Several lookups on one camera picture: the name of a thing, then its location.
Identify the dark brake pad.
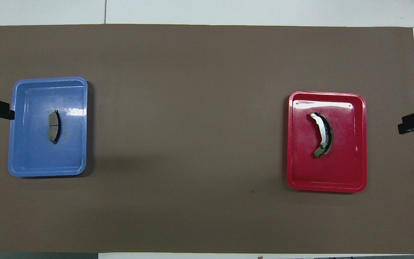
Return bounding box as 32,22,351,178
47,110,61,145

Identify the curved brake shoe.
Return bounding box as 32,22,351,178
309,112,334,158

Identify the blue plastic tray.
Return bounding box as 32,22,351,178
8,77,88,177

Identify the red plastic tray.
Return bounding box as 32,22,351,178
287,90,367,193

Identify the brown table mat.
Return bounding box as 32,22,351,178
0,24,414,254

